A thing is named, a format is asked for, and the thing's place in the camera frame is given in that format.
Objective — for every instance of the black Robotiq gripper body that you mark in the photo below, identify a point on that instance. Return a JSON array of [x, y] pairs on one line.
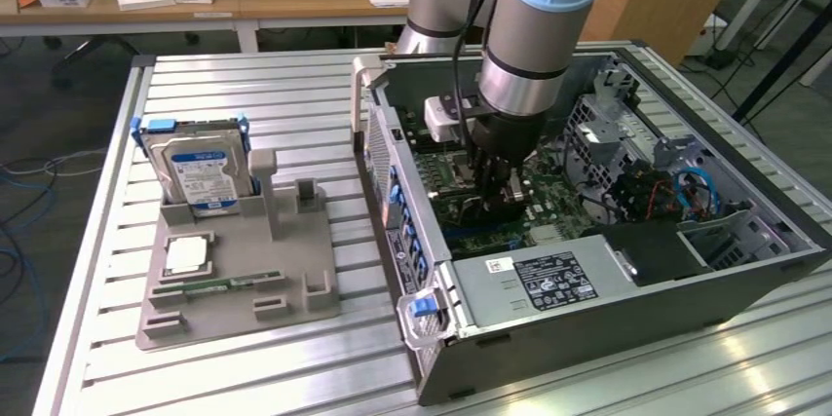
[[509, 136]]

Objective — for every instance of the green expansion card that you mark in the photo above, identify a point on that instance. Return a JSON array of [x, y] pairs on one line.
[[493, 214]]

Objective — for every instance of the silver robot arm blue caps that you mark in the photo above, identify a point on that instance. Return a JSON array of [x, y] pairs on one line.
[[533, 36]]

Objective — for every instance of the CPU socket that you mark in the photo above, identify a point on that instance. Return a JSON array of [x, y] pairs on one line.
[[460, 170]]

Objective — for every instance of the installed dark RAM stick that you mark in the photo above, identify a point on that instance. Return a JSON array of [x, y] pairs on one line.
[[454, 199]]

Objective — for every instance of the green motherboard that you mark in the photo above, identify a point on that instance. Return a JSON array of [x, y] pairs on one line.
[[552, 211]]

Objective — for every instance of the silver metal drive cage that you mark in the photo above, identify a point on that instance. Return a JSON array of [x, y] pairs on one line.
[[597, 143]]

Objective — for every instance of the grey power supply with label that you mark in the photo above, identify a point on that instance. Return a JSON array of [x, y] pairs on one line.
[[493, 294]]

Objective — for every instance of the black plastic shroud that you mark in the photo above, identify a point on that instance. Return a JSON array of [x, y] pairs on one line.
[[649, 255]]

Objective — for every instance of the blue case latch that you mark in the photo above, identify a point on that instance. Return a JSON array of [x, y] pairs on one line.
[[421, 309]]

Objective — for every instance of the open dark grey PC case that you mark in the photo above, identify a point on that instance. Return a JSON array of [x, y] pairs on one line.
[[585, 333]]

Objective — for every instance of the white box with red dot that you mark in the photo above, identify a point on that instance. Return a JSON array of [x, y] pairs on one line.
[[708, 36]]

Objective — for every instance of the silver disk bay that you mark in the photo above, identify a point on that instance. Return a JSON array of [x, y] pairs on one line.
[[734, 240]]

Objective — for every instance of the grey plastic parts rack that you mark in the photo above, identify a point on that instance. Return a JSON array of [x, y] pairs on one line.
[[260, 250]]

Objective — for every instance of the hard disk in blue caddy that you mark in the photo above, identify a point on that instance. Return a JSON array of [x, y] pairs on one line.
[[201, 177]]

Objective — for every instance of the black slanted stand pole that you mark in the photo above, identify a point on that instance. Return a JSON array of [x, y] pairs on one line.
[[776, 50]]

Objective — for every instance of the green RAM stick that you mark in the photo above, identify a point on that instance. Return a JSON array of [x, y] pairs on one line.
[[226, 284]]

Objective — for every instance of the silver CPU chip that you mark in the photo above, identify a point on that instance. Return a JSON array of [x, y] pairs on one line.
[[186, 255]]

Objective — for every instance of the white table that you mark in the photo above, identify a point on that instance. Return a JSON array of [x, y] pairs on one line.
[[812, 11]]

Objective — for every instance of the black office chair base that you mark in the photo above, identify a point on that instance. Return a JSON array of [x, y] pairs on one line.
[[90, 48]]

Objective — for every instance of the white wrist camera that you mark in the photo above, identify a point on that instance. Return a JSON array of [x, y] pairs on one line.
[[441, 119]]

